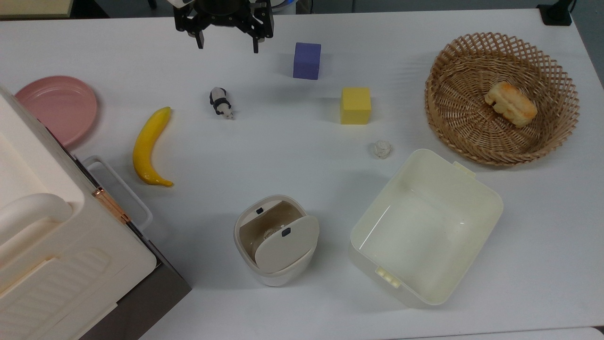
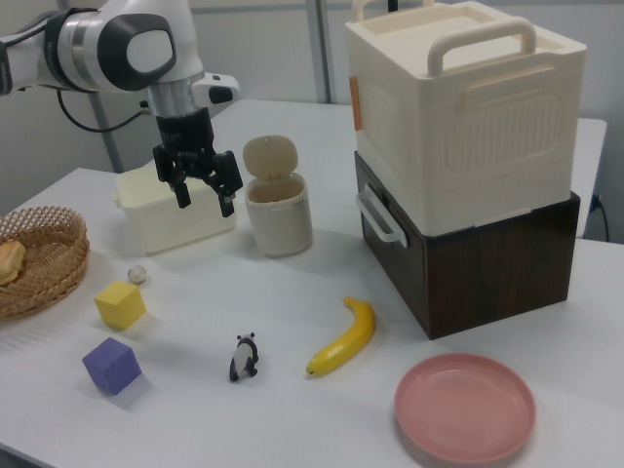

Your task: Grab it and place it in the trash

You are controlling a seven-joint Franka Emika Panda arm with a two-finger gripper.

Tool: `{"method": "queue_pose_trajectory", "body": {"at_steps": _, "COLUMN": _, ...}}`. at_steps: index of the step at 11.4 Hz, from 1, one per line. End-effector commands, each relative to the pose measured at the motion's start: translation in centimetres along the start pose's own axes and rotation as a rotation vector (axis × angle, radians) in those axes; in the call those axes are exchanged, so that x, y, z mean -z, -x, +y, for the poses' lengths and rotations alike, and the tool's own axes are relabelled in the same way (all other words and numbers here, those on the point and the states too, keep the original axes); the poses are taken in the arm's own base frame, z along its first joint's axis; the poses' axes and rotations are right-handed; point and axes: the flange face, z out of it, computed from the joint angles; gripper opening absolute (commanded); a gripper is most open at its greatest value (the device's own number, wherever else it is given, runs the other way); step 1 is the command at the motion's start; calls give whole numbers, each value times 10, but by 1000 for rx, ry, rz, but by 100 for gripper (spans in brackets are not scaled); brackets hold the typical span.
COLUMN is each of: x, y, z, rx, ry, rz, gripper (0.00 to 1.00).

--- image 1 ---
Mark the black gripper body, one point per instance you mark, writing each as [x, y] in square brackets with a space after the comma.
[224, 12]

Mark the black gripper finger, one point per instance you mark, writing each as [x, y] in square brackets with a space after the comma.
[188, 23]
[262, 23]

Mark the white paper ball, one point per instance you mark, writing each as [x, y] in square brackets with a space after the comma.
[382, 149]

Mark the crumpled paper inside trash can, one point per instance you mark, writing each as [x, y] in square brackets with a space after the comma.
[269, 233]

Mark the white swing-lid trash can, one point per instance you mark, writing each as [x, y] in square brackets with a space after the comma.
[283, 250]

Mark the purple foam cube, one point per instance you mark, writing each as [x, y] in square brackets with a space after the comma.
[306, 60]

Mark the black and white panda toy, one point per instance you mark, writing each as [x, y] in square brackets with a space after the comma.
[221, 103]

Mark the yellow foam cube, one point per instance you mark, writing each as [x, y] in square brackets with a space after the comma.
[355, 106]

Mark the yellow banana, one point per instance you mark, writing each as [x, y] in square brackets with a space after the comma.
[147, 147]

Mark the pink plate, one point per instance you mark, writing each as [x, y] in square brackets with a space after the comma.
[59, 108]

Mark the wooden side table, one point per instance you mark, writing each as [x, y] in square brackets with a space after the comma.
[33, 7]

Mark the woven wicker basket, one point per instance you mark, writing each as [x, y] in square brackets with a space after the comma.
[462, 127]

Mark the golden toy bread piece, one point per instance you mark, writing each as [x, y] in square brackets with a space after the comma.
[512, 105]

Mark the cream plastic bin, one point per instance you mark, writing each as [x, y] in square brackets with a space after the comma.
[424, 231]

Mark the white cabinet appliance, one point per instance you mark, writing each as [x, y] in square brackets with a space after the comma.
[56, 255]

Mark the black table clamp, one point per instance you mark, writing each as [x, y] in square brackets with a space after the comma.
[556, 14]

